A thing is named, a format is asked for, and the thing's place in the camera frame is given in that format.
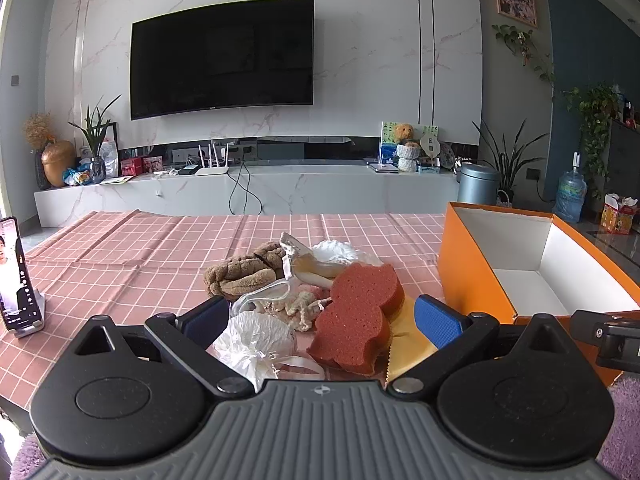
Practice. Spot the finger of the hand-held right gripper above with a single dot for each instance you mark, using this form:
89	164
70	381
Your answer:
607	340

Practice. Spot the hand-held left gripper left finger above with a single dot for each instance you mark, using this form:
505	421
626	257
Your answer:
207	317

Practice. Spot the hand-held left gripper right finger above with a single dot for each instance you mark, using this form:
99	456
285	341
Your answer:
440	322

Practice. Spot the orange cardboard box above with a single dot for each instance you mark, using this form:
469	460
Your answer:
480	270

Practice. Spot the silver oven mitt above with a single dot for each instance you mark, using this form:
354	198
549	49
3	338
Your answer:
300	265

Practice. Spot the yellow cloth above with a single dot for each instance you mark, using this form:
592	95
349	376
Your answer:
405	355

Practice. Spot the brown plush toy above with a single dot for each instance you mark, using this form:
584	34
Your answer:
240	275

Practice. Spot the red sponge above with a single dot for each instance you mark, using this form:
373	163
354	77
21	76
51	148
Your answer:
355	315

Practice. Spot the beige crocheted toy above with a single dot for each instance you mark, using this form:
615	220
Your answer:
300	305

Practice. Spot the pink checked tablecloth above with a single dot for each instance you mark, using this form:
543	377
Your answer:
125	260

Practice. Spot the small patterned bag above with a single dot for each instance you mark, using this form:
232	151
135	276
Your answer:
505	200

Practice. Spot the grey metal trash can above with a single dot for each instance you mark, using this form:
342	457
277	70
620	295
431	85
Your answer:
477	185

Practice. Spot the blue water bottle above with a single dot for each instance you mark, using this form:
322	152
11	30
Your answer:
570	200

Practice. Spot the white router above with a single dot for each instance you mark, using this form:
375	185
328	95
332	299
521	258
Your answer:
212	171

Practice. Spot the small black device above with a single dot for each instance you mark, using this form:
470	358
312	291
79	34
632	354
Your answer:
188	170

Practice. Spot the blue tissue box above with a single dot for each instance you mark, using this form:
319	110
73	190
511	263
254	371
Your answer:
429	168

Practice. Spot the silver laptop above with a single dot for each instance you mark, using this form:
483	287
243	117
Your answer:
382	166

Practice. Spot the long-leaf potted floor plant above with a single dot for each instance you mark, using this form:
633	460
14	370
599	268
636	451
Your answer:
507	170

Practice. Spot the white marble television console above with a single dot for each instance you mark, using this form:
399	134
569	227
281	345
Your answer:
325	192

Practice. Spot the grey phone stand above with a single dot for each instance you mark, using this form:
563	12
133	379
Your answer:
32	327

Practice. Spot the round paper fan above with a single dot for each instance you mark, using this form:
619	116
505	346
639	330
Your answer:
430	145

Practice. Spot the dark cabinet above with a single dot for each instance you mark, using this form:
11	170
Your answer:
625	160

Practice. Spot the green plant in glass vase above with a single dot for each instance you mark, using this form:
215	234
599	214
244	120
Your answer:
96	167

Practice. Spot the blue snack bag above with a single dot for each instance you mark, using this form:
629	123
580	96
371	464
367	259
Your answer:
75	177

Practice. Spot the brown teddy bear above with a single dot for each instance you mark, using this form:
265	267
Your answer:
404	132

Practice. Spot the smartphone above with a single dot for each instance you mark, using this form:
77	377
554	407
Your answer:
15	270

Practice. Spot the gold acorn vase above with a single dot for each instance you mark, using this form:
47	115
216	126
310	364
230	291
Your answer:
57	165

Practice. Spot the bushy vine plant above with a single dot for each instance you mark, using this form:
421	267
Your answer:
595	120

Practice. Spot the dried flower bunch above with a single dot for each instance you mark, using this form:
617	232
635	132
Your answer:
39	130

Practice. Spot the hanging vine plant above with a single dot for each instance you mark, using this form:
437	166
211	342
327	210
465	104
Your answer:
520	42

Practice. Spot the wall socket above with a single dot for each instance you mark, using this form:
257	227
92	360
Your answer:
533	174

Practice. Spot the black picture frame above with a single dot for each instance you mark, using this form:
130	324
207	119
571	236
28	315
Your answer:
112	135

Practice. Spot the black wall television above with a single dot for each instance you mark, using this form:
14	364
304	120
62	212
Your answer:
220	60

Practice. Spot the wood-framed wall picture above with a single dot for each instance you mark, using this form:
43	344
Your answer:
515	4

